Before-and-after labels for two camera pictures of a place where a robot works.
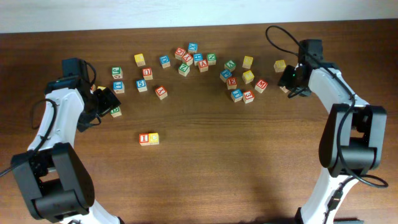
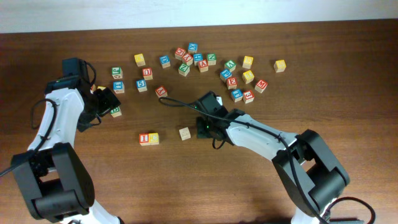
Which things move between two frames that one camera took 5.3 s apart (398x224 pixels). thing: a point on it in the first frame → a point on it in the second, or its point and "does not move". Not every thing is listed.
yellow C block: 153,139 does not move
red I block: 143,139 does not move
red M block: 260,86 does not move
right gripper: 285,81 → 201,130
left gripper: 108,99 does not move
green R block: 284,89 → 185,134
